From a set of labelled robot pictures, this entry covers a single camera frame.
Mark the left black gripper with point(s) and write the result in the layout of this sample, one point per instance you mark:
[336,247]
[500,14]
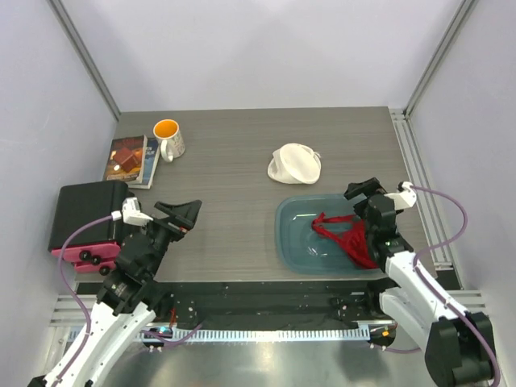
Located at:
[181,217]

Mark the brown cover book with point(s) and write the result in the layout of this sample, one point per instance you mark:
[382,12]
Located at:
[126,159]

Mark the white mesh laundry bag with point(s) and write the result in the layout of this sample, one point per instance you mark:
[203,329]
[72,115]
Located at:
[295,164]

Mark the white mug orange inside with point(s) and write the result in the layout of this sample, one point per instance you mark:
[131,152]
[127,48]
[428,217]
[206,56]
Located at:
[168,134]

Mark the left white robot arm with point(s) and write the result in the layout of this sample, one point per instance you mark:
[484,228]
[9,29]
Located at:
[130,297]

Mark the red lace bra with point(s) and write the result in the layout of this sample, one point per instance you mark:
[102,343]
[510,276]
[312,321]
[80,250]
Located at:
[352,241]

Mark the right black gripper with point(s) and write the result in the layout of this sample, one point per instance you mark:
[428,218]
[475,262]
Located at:
[368,187]

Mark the blue plastic tub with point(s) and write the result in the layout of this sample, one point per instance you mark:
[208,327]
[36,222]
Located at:
[302,250]

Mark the blue cover book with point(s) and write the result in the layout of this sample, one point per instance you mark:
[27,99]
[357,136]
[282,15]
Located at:
[152,157]

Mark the black and pink box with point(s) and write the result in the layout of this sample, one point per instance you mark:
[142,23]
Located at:
[94,249]

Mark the white slotted cable duct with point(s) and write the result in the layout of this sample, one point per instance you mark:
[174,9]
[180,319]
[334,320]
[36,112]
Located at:
[212,336]

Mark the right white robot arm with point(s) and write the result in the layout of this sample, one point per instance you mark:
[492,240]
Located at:
[458,344]

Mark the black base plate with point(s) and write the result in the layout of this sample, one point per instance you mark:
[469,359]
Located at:
[268,305]

